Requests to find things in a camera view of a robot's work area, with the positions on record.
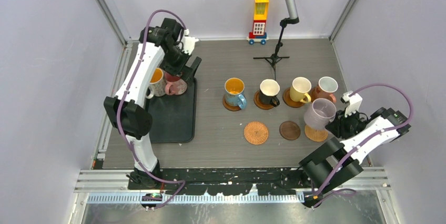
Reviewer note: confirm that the white floral mug orange inside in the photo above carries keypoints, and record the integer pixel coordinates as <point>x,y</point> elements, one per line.
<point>157,84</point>

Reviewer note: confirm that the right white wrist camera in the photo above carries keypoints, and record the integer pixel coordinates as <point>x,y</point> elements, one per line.
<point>353,101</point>

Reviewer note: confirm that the black plastic tray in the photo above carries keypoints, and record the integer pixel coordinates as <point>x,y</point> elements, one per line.
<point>173,116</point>

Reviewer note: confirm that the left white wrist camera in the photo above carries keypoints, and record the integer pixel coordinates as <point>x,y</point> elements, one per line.
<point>188,42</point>

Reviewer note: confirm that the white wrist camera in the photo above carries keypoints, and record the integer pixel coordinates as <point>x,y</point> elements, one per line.
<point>188,42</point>
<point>353,101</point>

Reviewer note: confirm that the pink mug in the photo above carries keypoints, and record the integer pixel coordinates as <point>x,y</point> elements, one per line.
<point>174,85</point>

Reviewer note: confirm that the aluminium front rail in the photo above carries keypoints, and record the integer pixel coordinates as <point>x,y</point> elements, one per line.
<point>110,186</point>

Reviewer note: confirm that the white mug terracotta handle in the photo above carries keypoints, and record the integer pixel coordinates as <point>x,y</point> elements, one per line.
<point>325,88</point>

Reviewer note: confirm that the black tripod microphone stand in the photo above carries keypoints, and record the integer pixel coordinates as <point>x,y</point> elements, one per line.
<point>274,58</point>

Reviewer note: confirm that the brown wooden coaster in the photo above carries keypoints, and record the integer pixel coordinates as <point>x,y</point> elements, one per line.
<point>231,103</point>
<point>259,104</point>
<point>312,95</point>
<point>289,102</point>

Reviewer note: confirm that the lilac mug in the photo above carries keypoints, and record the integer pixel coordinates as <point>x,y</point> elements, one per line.
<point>320,113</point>

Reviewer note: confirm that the woven rattan coaster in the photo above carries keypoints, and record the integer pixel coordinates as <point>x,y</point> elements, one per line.
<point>256,133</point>
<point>315,135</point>

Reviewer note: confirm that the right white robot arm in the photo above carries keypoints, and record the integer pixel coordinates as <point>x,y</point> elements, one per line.
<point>339,159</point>

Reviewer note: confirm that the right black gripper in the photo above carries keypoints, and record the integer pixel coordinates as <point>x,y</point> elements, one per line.
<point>338,125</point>

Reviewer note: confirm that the blue mug orange inside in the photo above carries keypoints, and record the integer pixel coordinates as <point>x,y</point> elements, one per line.
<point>234,94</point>

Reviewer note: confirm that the cream white mug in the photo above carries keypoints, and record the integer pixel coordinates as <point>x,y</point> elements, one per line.
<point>268,91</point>

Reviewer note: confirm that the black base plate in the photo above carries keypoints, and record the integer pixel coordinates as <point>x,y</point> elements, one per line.
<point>226,181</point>

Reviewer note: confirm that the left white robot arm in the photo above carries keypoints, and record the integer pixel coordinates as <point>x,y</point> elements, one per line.
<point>125,109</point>

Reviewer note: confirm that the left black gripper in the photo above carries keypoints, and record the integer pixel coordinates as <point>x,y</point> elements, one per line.
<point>189,72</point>

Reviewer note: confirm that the dark walnut coaster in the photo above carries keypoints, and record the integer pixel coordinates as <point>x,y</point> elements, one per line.
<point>289,130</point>

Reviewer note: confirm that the white mug yellow handle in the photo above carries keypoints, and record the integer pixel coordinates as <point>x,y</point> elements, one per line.
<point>299,90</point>

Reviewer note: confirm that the toy block tower on wheels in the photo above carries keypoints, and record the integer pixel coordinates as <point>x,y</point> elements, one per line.
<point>258,32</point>

